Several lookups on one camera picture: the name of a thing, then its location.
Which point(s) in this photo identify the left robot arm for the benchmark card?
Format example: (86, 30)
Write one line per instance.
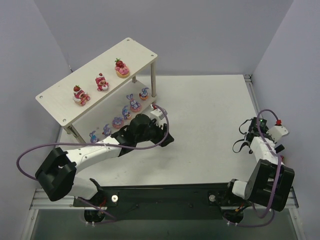
(57, 174)

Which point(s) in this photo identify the pink bear with strawberry hat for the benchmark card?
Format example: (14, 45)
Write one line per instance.
(102, 84)

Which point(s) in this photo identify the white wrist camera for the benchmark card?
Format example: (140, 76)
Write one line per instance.
(157, 115)
(278, 131)

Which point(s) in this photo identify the aluminium frame rail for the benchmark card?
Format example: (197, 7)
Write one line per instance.
(42, 202)

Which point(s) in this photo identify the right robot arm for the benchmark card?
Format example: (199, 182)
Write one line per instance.
(270, 182)

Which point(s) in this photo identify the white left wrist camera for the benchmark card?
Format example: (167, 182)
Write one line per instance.
(157, 115)

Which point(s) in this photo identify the purple bunny with pink base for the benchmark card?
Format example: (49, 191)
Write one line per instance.
(126, 113)

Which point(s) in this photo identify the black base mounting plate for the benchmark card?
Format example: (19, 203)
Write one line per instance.
(222, 202)

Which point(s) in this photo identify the white wooden two-tier shelf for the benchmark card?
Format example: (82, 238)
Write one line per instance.
(80, 121)

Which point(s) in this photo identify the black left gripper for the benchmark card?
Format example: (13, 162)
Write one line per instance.
(160, 133)

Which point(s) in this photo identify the small purple bunny figure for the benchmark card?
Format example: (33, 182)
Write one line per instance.
(106, 130)

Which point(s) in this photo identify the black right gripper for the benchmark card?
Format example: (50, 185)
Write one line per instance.
(249, 136)

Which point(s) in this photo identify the pink striped bear with strawberry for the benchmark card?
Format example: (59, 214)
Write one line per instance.
(79, 96)

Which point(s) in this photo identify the purple bunny with blue bow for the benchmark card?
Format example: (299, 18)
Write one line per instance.
(93, 138)

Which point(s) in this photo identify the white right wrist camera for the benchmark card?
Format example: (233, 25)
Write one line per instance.
(278, 131)

